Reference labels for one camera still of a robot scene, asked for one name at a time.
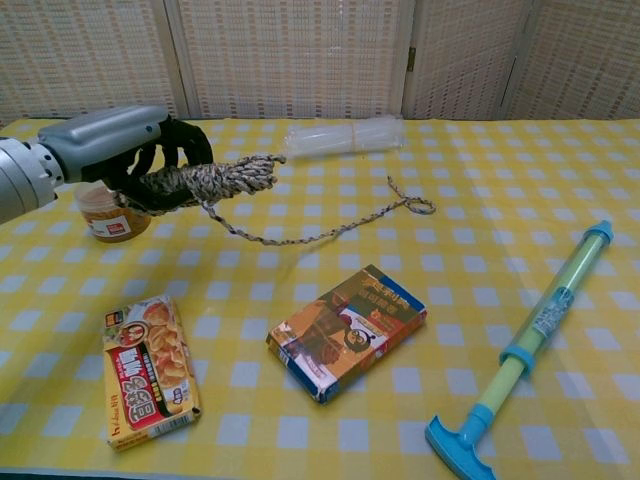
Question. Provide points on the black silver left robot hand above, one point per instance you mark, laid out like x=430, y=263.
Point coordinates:
x=100, y=137

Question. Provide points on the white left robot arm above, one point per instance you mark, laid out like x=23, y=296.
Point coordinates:
x=20, y=180

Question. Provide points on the clear orange snack jar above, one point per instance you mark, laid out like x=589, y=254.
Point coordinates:
x=112, y=225

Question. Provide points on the woven bamboo folding screen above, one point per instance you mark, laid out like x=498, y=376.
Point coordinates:
x=300, y=55

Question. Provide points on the yellow orange curry box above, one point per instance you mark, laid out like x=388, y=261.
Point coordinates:
x=150, y=370

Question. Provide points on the orange blue card box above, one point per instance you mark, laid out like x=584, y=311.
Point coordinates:
x=345, y=330

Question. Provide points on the yellow white checkered tablecloth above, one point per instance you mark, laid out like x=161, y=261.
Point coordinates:
x=450, y=280

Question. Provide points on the blue green toy water pump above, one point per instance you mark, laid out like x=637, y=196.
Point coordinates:
x=545, y=320

